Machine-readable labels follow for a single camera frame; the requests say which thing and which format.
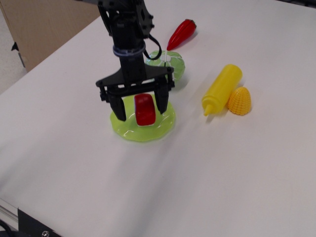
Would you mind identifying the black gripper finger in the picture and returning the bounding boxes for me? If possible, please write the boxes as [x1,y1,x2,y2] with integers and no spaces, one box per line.
[154,78,170,114]
[109,95,126,121]

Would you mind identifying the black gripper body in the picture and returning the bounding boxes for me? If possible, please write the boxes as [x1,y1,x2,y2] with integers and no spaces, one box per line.
[96,53,175,103]

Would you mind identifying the red toy sushi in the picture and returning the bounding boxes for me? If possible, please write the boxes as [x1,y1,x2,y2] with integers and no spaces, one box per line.
[134,93,156,126]

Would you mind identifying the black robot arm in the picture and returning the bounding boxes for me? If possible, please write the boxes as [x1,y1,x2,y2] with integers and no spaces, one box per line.
[96,0,174,121]

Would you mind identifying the green plastic plate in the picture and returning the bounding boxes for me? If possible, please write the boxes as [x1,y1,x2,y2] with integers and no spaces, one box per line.
[110,96,176,142]

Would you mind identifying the green toy cabbage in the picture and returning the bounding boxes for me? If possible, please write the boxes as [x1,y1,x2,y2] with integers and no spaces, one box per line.
[145,50,185,84]

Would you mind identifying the yellow mustard bottle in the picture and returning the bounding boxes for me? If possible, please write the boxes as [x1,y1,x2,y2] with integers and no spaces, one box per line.
[201,64,242,116]

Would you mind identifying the red toy chili pepper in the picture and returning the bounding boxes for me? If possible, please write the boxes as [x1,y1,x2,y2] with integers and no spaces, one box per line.
[166,19,197,51]

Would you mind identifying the yellow toy corn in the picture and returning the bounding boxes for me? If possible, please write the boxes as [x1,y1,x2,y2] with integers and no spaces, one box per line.
[227,87,252,116]

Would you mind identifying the brown cardboard box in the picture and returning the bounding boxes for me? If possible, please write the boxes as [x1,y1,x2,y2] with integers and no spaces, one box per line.
[0,0,100,72]

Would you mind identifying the black cable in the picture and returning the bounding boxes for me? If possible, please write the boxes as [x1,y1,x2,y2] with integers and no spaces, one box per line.
[145,34,163,60]

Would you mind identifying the black metal corner bracket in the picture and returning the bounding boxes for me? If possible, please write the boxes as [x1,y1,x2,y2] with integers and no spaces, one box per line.
[18,209,61,237]

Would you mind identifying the aluminium table frame rail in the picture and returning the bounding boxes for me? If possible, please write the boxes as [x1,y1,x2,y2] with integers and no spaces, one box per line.
[0,199,18,231]

